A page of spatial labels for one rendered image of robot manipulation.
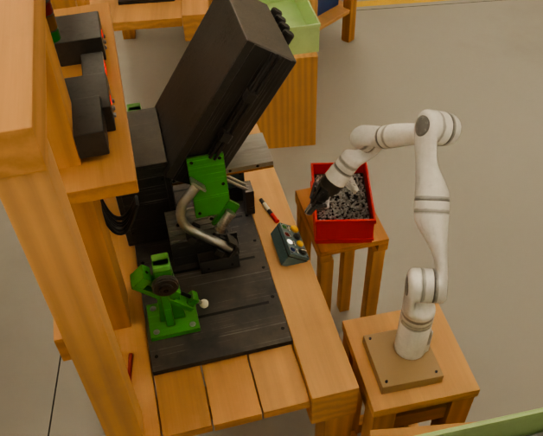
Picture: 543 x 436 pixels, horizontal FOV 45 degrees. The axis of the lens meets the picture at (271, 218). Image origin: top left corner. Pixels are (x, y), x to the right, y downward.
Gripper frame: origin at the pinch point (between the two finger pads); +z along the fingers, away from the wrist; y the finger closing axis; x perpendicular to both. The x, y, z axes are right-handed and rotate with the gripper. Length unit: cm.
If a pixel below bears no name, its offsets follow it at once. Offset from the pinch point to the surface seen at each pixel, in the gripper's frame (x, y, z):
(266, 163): -15.9, -13.7, -3.2
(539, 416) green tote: 36, 83, -16
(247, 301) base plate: -16.0, 23.5, 24.6
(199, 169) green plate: -41.0, -4.2, 1.6
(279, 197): 1.7, -19.5, 12.2
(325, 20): 113, -249, 11
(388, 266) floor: 105, -48, 50
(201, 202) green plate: -35.3, -1.3, 11.1
